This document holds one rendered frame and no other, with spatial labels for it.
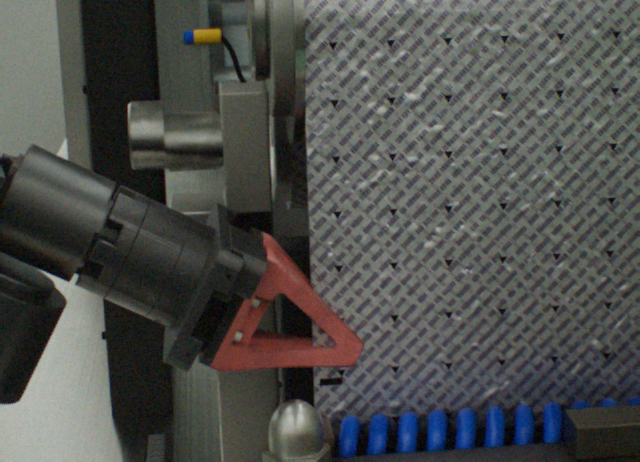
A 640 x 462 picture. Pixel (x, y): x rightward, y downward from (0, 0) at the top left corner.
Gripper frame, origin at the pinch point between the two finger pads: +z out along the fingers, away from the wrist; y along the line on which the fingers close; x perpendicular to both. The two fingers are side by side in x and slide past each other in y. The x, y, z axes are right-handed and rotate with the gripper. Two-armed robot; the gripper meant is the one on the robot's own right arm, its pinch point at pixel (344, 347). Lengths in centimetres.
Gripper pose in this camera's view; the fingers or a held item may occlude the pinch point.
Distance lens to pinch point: 68.8
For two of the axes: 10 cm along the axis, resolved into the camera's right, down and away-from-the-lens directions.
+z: 8.9, 4.2, 2.0
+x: 4.6, -8.7, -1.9
